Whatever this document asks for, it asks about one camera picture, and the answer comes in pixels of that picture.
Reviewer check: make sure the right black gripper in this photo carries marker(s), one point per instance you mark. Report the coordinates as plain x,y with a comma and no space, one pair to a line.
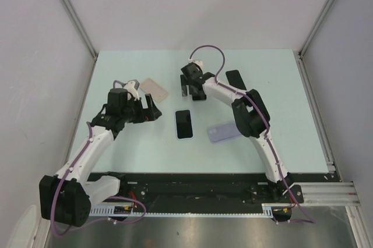
185,82

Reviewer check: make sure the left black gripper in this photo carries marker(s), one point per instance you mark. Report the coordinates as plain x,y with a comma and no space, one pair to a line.
151,113

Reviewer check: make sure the black phone blue edge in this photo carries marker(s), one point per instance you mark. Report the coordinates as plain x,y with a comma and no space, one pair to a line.
184,124

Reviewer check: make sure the light blue phone case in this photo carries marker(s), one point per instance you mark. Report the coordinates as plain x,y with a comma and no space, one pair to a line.
175,125

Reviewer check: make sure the purple phone case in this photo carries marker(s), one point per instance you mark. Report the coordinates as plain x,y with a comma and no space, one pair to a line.
223,132

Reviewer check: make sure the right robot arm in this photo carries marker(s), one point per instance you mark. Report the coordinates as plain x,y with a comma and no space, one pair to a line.
250,114

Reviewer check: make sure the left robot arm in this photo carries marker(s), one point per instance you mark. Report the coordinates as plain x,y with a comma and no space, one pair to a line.
67,197

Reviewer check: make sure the black phone middle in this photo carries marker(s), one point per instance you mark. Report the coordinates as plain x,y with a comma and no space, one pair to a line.
200,96

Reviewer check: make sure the beige phone case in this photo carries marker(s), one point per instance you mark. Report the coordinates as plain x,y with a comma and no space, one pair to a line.
158,93

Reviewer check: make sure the black phone right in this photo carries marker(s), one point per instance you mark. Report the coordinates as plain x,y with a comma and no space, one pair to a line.
234,79

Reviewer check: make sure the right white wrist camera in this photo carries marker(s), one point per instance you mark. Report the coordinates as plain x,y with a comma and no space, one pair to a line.
199,63

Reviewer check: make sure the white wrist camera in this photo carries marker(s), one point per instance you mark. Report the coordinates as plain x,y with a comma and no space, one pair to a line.
132,87
199,63

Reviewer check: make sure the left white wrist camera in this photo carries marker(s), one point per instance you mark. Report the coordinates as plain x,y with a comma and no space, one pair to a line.
132,87

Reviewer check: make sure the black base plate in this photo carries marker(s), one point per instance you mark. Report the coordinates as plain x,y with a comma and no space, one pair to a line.
184,193

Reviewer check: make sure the left aluminium frame post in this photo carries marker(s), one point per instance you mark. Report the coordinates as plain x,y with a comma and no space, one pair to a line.
79,27

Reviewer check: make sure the aluminium frame post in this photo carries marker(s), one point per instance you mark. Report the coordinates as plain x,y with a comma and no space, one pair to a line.
315,27
79,27

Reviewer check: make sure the aluminium front rail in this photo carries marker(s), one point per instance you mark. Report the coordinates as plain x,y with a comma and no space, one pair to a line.
329,194

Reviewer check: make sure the right aluminium frame post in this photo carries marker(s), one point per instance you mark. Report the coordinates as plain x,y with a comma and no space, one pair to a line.
315,27

